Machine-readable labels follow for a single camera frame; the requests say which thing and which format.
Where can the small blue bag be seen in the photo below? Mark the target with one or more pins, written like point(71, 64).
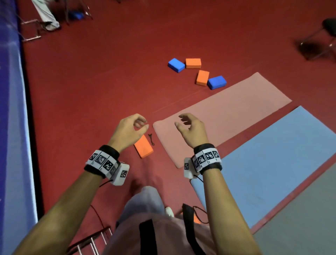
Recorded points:
point(76, 15)

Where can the person's right hand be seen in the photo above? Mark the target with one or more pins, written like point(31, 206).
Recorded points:
point(197, 134)

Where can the black elastic band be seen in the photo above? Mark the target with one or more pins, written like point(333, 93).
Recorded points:
point(194, 208)
point(151, 139)

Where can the person's right forearm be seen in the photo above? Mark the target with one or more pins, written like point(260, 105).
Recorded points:
point(228, 218)

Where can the black metal mat rack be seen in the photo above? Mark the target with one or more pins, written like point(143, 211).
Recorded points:
point(86, 239)

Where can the person's left forearm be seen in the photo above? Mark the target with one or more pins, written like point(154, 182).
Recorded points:
point(60, 215)

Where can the person's left hand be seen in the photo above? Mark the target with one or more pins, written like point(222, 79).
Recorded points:
point(126, 136)

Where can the light blue yoga mat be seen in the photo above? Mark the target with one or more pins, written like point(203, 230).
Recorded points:
point(275, 163)

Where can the person's pink shirt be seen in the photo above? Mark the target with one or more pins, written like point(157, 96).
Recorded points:
point(168, 236)

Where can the green yoga mat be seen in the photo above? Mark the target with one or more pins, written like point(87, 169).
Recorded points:
point(309, 223)

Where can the silver metal stand foot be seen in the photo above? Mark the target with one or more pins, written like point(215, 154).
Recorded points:
point(31, 39)

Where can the person's white shoe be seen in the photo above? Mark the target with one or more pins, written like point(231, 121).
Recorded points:
point(169, 211)

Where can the black wristband with marker tags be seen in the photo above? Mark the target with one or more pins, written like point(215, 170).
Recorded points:
point(102, 161)
point(207, 159)

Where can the peach yoga mat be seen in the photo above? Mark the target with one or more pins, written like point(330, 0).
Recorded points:
point(236, 105)

